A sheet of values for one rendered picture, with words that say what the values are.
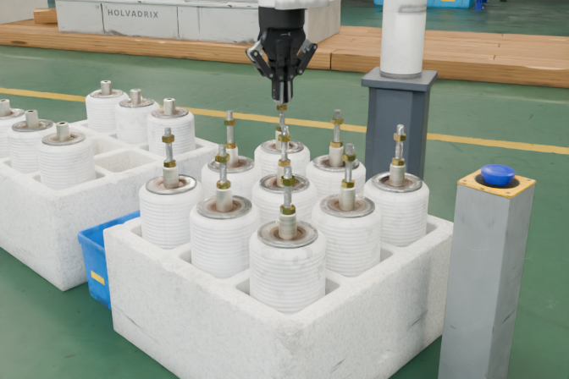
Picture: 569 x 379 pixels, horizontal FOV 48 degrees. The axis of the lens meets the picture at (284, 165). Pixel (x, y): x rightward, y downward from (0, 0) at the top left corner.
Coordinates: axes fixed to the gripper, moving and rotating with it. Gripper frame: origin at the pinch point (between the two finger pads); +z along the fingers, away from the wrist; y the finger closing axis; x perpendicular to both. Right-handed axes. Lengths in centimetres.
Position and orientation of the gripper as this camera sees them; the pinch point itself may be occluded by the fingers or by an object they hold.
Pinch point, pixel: (282, 90)
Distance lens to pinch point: 107.7
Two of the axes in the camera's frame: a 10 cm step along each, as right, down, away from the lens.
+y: -8.5, 1.9, -4.9
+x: 5.2, 2.9, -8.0
